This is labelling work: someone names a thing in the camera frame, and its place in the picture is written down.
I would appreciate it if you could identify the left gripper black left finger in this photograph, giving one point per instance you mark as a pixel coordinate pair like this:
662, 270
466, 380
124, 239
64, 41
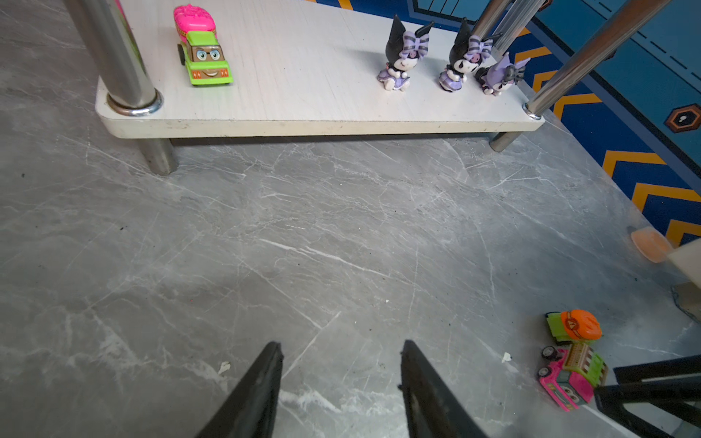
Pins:
251, 409

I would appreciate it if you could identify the white two-tier shelf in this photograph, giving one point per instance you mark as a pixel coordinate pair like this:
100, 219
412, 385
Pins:
299, 70

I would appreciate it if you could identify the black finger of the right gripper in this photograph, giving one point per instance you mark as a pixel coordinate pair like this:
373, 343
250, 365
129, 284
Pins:
672, 386

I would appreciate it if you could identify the orange green toy car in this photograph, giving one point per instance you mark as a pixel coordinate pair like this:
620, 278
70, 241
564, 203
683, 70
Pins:
573, 326

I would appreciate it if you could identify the black purple figurine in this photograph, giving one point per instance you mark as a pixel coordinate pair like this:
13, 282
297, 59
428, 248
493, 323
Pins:
403, 50
468, 54

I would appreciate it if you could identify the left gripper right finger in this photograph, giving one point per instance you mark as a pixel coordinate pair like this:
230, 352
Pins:
431, 408

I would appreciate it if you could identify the pink green toy truck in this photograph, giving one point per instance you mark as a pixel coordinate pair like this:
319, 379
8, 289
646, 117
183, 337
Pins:
199, 49

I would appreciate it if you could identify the pink toy car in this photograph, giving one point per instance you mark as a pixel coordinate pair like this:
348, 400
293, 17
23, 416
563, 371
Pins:
571, 374

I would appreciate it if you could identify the orange tape roll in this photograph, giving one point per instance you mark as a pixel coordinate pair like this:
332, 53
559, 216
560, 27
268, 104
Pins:
651, 244

